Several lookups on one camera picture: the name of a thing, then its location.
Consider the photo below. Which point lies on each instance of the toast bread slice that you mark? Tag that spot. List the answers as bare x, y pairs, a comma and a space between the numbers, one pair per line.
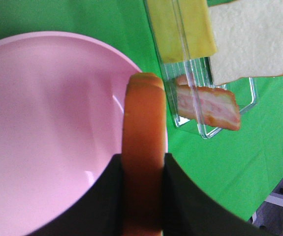
143, 150
249, 39

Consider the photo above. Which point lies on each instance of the right clear plastic container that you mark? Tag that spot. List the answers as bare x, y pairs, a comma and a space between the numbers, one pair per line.
198, 74

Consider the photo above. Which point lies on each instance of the bacon strip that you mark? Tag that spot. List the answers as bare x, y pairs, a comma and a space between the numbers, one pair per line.
218, 106

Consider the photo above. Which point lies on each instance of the green tablecloth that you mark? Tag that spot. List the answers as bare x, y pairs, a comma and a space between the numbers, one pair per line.
238, 169

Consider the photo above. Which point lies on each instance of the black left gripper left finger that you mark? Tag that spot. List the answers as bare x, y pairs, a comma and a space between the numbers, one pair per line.
97, 213

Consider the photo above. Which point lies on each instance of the yellow cheese slice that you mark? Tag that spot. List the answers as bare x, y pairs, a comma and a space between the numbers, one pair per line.
179, 25

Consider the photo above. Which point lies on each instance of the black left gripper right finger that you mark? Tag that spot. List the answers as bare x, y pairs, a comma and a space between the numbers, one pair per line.
188, 211

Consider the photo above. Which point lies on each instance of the pink round plate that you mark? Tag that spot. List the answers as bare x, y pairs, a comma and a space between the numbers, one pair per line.
61, 111

